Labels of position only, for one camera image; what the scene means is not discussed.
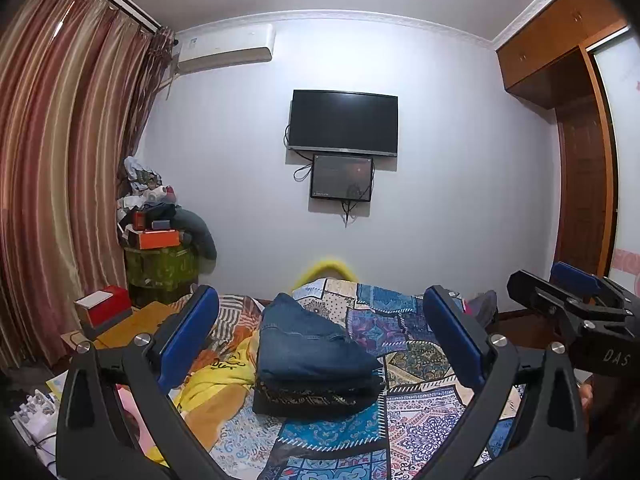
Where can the brown wooden wardrobe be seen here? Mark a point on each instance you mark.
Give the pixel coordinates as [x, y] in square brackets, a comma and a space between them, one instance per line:
[545, 60]

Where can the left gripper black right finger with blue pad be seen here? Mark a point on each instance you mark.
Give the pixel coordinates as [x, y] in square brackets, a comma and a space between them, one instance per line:
[524, 420]

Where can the blue denim jacket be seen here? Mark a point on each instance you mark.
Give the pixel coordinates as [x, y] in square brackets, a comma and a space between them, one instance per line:
[301, 349]

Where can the white air conditioner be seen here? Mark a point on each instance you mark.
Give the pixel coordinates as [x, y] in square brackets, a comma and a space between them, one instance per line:
[226, 47]

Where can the black patterned folded sweater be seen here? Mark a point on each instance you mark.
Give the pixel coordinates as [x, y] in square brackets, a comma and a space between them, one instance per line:
[310, 402]

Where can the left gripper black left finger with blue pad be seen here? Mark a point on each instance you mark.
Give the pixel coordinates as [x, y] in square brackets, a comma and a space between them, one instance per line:
[93, 440]

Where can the red striped curtain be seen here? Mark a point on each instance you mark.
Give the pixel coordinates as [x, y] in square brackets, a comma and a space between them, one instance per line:
[78, 81]

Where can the black wall television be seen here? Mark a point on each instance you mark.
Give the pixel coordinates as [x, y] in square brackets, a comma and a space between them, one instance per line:
[347, 122]

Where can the yellow hoop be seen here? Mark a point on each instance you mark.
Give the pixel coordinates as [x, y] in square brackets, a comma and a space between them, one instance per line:
[326, 268]

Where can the pink garment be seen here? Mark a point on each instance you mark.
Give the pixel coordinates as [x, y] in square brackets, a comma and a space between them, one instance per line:
[135, 418]

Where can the person's hand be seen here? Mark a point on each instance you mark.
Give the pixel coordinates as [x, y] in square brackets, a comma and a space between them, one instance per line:
[586, 395]

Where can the yellow orange garment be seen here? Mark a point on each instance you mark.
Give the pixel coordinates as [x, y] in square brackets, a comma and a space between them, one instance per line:
[215, 393]

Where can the orange box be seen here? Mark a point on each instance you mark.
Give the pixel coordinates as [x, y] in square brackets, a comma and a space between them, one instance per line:
[148, 240]

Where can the wooden bedside table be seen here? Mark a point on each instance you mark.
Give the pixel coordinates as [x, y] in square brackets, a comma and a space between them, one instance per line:
[145, 320]

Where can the pile of clothes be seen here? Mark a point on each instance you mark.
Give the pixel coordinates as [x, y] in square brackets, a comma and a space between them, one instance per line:
[151, 206]

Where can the small wall monitor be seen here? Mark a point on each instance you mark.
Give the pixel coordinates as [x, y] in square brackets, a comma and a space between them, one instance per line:
[341, 177]

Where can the green storage box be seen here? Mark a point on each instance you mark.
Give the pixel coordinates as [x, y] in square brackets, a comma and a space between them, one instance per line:
[164, 275]

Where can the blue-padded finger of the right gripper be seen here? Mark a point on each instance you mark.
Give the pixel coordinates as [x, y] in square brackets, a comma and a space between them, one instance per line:
[572, 298]

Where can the red white box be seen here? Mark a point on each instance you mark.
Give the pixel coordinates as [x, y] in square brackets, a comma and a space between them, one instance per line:
[103, 306]

